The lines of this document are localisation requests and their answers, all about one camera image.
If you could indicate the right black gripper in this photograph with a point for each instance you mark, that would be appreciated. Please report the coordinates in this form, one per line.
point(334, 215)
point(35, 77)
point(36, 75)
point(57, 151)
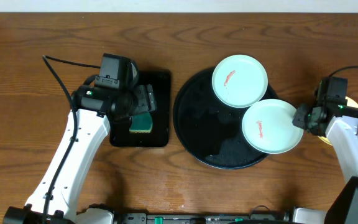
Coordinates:
point(299, 119)

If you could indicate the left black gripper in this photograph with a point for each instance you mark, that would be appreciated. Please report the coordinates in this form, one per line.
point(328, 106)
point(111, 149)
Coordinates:
point(148, 99)

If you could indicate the green scrubbing sponge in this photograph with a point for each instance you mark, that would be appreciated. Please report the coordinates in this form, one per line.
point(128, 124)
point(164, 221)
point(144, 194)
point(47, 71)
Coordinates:
point(141, 123)

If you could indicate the mint plate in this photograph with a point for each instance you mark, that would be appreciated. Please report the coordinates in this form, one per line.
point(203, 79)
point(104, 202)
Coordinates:
point(239, 81)
point(267, 126)

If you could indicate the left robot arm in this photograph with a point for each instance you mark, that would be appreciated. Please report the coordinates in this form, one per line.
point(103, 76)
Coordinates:
point(94, 111)

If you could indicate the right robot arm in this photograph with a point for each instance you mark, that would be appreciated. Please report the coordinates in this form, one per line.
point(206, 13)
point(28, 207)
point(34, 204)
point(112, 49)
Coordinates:
point(339, 124)

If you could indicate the black rectangular tray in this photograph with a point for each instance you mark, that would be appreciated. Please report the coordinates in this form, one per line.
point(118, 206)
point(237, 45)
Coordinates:
point(159, 136)

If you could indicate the round black tray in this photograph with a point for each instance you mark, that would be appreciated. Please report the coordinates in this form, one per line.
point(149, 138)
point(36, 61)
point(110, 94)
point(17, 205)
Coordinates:
point(210, 130)

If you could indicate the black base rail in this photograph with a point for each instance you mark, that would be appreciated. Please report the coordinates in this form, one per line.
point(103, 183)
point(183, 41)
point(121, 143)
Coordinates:
point(260, 214)

